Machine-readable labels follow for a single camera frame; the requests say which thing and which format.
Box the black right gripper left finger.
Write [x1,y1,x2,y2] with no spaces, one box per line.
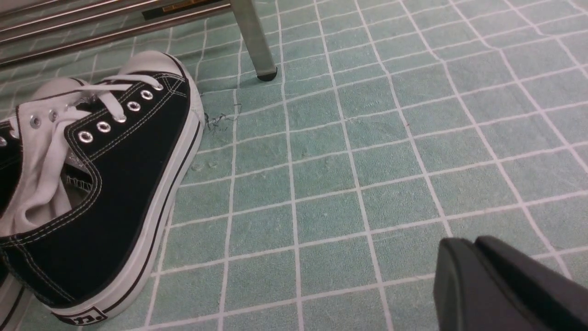
[433,238,547,331]

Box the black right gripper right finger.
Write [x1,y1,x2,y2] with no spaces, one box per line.
[475,235,588,331]

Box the metal shoe rack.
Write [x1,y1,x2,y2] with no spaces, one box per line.
[1,0,278,83]

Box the black canvas sneaker right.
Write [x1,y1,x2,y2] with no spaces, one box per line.
[1,51,204,327]

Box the black canvas sneaker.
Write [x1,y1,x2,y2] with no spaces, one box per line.
[0,119,31,331]
[1,51,204,327]

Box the black orange book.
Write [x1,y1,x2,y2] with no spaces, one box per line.
[141,0,225,21]

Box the black canvas sneaker left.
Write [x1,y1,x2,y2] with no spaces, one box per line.
[0,119,31,331]

